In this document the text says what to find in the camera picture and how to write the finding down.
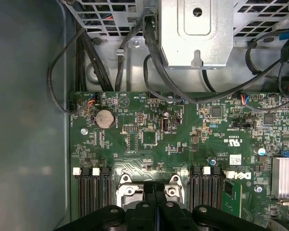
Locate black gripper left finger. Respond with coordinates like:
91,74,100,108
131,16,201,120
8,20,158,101
53,182,157,231

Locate short black cable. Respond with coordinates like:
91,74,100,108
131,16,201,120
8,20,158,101
201,69,218,93

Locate green motherboard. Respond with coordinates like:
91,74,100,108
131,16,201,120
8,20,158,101
68,90,289,231

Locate silver coin cell battery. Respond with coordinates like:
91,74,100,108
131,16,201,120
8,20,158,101
94,108,116,129

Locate grey cable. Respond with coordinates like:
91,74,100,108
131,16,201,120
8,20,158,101
114,19,145,91

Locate small square black chip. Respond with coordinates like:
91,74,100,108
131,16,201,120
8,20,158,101
263,113,276,126
210,106,223,118

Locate silver internal USB port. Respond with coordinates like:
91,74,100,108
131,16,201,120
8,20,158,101
160,117,171,132

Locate black cable bundle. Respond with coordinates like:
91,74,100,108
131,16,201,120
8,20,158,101
75,28,114,92

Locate silver drive bay cage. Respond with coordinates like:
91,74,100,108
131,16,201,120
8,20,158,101
60,0,289,71

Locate long black cable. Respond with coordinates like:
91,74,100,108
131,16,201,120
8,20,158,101
143,54,289,104

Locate silver socket cover frame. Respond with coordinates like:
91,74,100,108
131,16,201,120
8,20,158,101
120,184,184,210

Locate black grey PC case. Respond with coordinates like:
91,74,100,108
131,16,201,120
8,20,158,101
0,0,289,231

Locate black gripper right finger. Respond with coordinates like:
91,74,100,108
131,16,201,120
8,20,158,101
156,182,267,231

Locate silver finned heatsink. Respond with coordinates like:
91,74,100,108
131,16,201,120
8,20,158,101
271,155,289,200

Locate thin black wire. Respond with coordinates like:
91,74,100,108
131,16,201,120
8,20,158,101
47,26,88,114

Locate black cable loop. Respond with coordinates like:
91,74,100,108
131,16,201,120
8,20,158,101
245,30,289,76

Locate thick black cable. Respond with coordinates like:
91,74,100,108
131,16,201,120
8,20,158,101
143,13,192,104

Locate black graphics card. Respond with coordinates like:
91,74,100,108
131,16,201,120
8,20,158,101
221,178,243,218

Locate CPU socket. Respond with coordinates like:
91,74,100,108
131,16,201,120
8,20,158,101
114,173,185,212

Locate RAM slot black latches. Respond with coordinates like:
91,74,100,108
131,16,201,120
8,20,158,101
81,167,93,217
100,167,113,207
211,167,222,212
192,167,202,210

